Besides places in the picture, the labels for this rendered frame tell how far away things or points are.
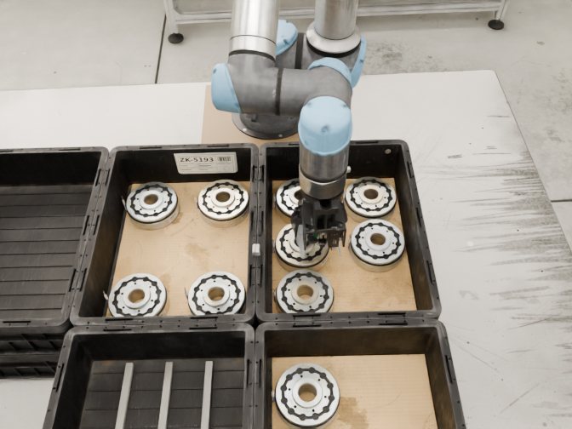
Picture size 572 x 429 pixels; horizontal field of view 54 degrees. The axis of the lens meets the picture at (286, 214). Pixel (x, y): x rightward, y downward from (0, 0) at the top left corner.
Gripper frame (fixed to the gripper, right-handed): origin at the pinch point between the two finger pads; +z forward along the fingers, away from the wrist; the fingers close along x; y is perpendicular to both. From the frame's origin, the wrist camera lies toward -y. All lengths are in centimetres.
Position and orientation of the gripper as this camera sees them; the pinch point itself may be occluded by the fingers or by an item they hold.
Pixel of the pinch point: (317, 243)
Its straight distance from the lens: 108.6
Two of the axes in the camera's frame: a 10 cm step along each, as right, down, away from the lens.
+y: 0.9, 7.9, -6.1
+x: 10.0, -0.8, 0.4
